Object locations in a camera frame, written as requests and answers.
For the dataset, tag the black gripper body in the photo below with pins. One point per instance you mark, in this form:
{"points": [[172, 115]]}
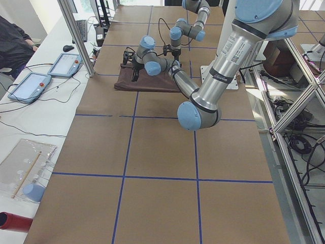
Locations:
{"points": [[175, 52], [137, 66]]}

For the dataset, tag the brown t-shirt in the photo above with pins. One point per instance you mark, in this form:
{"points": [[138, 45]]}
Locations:
{"points": [[161, 83]]}

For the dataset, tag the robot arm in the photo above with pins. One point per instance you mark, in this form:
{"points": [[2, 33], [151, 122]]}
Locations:
{"points": [[253, 21], [183, 28]]}

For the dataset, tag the person in black clothes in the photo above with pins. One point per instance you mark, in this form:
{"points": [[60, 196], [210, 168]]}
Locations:
{"points": [[17, 47]]}

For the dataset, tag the black power adapter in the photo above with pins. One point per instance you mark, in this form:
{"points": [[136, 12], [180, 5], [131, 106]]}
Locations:
{"points": [[100, 36]]}

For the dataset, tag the black keyboard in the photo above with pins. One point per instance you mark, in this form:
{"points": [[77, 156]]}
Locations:
{"points": [[82, 28]]}

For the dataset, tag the far teach pendant tablet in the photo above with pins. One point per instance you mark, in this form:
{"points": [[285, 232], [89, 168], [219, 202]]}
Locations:
{"points": [[66, 65]]}

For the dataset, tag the teach pendant tablet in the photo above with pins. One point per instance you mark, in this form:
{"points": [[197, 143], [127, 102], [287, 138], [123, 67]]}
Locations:
{"points": [[66, 65], [30, 88]]}

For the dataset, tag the black computer mouse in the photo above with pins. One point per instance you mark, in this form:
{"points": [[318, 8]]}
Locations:
{"points": [[67, 48]]}

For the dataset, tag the brown cardboard box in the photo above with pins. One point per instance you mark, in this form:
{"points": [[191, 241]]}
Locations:
{"points": [[279, 59]]}

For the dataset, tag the near teach pendant tablet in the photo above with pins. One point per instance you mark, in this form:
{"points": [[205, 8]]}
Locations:
{"points": [[30, 88]]}

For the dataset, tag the blue tape line crosswise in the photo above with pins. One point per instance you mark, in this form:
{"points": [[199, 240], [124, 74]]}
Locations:
{"points": [[166, 178]]}

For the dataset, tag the blue tape line lengthwise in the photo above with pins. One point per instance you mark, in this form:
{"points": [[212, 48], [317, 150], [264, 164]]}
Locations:
{"points": [[124, 170]]}

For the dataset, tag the wooden stick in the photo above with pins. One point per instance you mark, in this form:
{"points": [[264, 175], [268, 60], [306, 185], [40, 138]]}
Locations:
{"points": [[26, 175]]}

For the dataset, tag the clear plastic bag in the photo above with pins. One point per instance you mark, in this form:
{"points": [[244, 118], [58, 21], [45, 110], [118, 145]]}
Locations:
{"points": [[15, 165]]}

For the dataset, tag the blue plastic cup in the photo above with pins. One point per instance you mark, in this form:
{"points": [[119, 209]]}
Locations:
{"points": [[34, 192]]}

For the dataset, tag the red cylinder tube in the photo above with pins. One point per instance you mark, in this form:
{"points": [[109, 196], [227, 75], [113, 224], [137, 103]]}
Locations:
{"points": [[13, 222]]}

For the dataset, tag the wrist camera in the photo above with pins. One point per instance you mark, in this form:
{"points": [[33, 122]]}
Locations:
{"points": [[167, 49], [127, 57]]}

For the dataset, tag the aluminium frame post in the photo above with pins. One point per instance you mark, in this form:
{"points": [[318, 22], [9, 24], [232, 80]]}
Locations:
{"points": [[71, 24]]}

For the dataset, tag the aluminium frame rack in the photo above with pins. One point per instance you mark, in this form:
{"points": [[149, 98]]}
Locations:
{"points": [[290, 114]]}

